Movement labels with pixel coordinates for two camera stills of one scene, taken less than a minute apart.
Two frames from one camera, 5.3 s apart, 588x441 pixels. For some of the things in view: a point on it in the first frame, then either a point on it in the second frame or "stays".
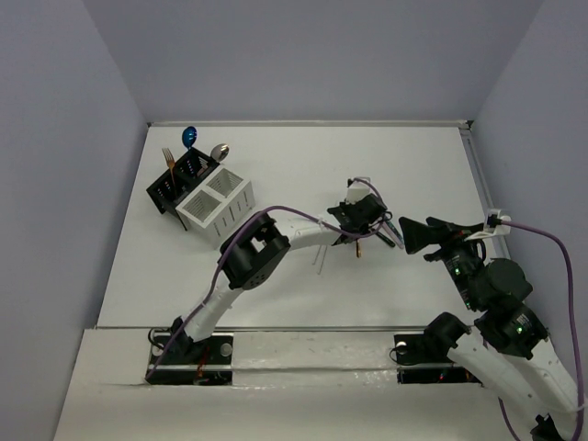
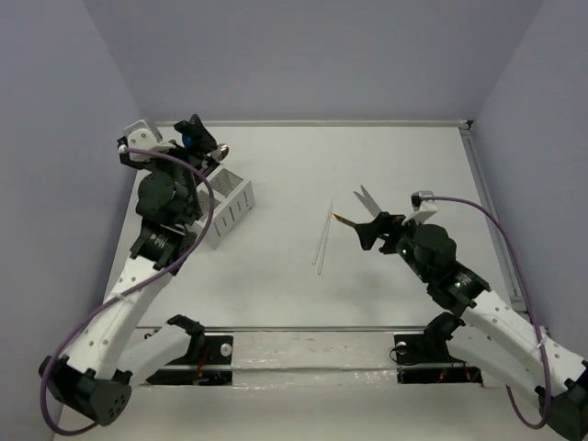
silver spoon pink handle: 218,153 stays
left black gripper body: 367,220 to 197,150
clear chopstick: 322,260 stays
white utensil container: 220,209 stays
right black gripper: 446,234 to 368,231
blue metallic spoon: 188,136 stays
